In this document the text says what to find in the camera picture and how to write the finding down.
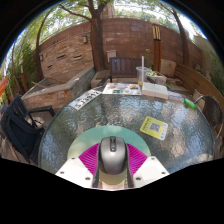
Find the slim tree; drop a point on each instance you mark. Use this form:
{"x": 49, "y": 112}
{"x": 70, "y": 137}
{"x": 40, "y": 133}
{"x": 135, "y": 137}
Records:
{"x": 182, "y": 43}

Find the blue and white tissue pack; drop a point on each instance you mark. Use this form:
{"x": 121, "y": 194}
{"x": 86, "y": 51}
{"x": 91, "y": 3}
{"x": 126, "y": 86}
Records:
{"x": 176, "y": 96}

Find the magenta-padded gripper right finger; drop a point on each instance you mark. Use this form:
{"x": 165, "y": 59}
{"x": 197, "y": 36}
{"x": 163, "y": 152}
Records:
{"x": 151, "y": 170}

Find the grey and black computer mouse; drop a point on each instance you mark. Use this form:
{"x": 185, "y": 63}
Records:
{"x": 113, "y": 154}

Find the white number sign plate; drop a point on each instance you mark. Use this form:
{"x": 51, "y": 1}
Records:
{"x": 85, "y": 99}

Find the grey wall box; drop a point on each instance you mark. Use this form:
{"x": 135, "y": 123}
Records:
{"x": 111, "y": 56}

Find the colourful printed magazine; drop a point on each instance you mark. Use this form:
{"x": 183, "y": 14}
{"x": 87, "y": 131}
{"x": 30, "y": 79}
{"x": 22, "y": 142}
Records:
{"x": 121, "y": 89}

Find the beige stone block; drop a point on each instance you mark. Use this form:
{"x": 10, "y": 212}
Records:
{"x": 168, "y": 68}

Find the thick forked tree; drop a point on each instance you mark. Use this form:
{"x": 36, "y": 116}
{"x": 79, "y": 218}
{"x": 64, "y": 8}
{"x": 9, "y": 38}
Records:
{"x": 97, "y": 43}

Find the curved wooden bench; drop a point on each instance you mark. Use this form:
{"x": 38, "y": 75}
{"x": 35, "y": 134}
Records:
{"x": 196, "y": 81}

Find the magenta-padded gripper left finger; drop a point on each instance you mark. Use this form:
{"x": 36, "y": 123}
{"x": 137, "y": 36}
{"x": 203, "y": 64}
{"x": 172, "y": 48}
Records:
{"x": 73, "y": 170}

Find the yellow code card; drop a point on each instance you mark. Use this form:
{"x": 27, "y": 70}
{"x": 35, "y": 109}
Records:
{"x": 153, "y": 128}

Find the wooden garden lamp post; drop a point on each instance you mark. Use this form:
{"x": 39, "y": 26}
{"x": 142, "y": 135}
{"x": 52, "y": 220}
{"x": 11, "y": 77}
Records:
{"x": 156, "y": 50}

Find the dark wooden slatted chair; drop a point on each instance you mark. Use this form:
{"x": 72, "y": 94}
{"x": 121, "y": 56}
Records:
{"x": 125, "y": 66}

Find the concrete planter with plants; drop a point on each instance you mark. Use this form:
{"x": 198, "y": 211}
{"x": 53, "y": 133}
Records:
{"x": 158, "y": 78}

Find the round green mouse pad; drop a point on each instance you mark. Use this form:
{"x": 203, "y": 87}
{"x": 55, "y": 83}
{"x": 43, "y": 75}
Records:
{"x": 96, "y": 135}

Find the black plastic garden chair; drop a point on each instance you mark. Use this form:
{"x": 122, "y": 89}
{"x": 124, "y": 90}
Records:
{"x": 20, "y": 130}

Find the black wall lamp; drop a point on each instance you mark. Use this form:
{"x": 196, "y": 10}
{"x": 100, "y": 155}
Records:
{"x": 85, "y": 39}
{"x": 41, "y": 57}

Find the stone garden basin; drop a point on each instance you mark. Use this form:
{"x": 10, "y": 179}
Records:
{"x": 56, "y": 91}

